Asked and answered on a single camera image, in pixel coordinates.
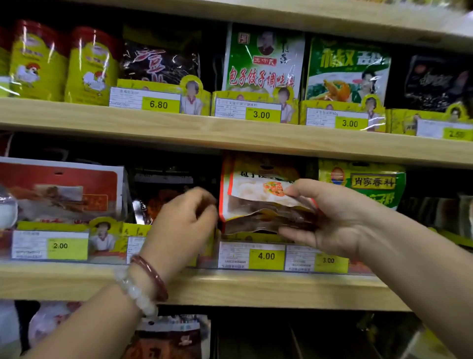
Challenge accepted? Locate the person's left hand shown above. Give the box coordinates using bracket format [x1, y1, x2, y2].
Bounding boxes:
[136, 186, 220, 287]

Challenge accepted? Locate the person's right hand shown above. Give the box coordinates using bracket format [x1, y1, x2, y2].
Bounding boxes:
[277, 178, 399, 261]

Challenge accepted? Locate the green dumpling food packet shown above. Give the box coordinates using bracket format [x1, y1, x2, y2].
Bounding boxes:
[318, 159, 407, 212]

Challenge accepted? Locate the wooden store shelving with goods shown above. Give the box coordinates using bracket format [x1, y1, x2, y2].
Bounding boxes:
[0, 0, 473, 359]

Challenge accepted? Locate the person's right forearm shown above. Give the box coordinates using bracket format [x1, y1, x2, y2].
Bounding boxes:
[370, 215, 473, 359]

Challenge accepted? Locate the person's left forearm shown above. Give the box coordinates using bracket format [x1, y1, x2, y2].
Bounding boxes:
[22, 285, 160, 359]

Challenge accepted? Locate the brown orange packet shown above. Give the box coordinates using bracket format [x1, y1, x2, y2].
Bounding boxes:
[133, 174, 195, 223]

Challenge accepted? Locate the dark seasoning packet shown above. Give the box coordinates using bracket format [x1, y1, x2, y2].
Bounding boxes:
[414, 194, 473, 239]

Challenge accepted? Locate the red brown clear packet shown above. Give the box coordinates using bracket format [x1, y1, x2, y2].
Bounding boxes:
[126, 314, 212, 359]

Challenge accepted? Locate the row of yellow price tags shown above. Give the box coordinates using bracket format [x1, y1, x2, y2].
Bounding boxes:
[0, 218, 371, 275]
[0, 74, 473, 142]

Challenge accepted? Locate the red white flat packet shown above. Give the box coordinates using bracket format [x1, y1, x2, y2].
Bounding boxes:
[0, 157, 125, 223]

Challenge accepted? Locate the green orange seasoning packet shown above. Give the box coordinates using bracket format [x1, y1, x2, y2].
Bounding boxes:
[306, 36, 393, 105]

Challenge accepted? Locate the white pink packet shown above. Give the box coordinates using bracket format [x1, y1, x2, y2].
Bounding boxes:
[28, 302, 82, 349]

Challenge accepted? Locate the dark spice packet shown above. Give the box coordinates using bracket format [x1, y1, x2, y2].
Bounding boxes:
[120, 40, 202, 86]

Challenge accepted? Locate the black seasoning packet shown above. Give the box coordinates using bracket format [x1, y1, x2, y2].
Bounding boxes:
[405, 53, 473, 112]

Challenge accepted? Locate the small white packet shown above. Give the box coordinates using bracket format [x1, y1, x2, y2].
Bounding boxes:
[0, 185, 19, 230]

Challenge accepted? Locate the green white seasoning packet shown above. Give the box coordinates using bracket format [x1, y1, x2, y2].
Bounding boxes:
[222, 24, 306, 93]

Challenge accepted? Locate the yellow jar red lid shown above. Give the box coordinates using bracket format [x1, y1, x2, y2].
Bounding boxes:
[65, 27, 123, 106]
[0, 28, 12, 97]
[9, 20, 71, 102]

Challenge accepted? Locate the white plastic packet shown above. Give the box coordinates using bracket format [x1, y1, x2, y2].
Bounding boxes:
[0, 299, 22, 359]

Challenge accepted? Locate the dark red bracelet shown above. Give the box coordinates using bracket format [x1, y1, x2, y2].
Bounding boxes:
[129, 253, 169, 303]

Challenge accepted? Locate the white bead bracelet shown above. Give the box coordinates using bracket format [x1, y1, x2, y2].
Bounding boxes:
[114, 268, 160, 318]

